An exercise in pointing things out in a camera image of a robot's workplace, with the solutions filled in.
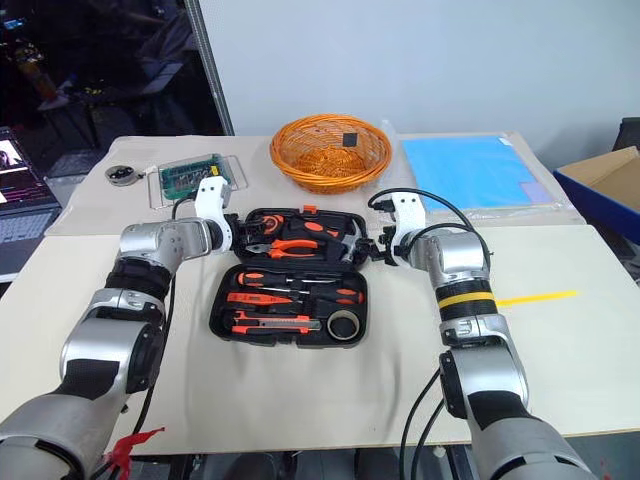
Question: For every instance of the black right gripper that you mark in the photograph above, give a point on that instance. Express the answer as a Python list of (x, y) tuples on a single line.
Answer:
[(386, 245)]

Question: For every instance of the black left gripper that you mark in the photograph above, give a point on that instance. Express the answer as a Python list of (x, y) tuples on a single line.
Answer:
[(238, 231)]

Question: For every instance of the black plastic case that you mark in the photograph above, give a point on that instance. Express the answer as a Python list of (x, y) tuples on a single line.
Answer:
[(225, 330)]

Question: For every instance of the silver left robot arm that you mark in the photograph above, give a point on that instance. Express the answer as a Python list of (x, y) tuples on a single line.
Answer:
[(150, 240)]

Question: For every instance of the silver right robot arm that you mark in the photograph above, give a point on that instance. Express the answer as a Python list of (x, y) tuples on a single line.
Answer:
[(450, 255)]

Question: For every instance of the orange black tape measure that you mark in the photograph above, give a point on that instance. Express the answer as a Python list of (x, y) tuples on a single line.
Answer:
[(272, 224)]

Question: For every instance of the orange test pen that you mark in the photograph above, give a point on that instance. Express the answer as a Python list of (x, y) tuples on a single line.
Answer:
[(255, 298)]

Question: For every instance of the beige table cloth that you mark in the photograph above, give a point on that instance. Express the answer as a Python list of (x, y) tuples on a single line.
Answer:
[(260, 165)]

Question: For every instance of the black electrical tape roll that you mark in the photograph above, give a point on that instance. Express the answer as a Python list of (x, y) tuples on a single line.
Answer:
[(345, 325)]

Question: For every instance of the green circuit board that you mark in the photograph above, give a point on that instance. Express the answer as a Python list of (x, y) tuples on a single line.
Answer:
[(190, 175)]

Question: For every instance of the orange wicker basket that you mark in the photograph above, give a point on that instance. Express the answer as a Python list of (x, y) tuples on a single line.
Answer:
[(310, 172)]

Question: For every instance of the orange utility knife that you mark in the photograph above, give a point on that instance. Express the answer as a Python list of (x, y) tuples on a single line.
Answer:
[(270, 325)]

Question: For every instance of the blue paper sheet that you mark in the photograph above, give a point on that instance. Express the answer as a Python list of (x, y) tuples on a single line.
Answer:
[(465, 170)]

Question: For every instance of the round metal tin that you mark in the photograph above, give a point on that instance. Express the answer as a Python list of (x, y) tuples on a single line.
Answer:
[(121, 175)]

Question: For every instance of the yellow tape strip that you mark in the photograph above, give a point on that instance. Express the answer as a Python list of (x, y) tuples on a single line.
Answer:
[(540, 297)]

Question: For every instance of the clear plastic sleeve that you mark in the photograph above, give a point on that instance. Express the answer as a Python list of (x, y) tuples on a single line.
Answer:
[(555, 205)]

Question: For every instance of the open laptop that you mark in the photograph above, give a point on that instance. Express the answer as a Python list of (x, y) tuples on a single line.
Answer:
[(25, 200)]

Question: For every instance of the blue cardboard box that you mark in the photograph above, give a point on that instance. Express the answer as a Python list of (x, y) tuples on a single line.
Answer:
[(600, 200)]

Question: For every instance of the red tape strip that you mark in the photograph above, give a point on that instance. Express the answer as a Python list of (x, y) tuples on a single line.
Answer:
[(132, 445)]

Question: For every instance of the black chair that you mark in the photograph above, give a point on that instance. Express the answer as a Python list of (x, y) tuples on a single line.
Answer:
[(629, 132)]

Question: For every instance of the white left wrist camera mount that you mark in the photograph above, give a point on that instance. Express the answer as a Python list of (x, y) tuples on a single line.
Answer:
[(210, 200)]

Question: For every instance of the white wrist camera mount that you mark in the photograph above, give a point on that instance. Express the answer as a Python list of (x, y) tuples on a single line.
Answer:
[(210, 200), (410, 212)]

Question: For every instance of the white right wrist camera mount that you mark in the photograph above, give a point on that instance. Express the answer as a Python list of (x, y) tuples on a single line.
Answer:
[(410, 212)]

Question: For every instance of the aluminium profile post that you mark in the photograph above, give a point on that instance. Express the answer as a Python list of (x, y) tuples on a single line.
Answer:
[(210, 65)]

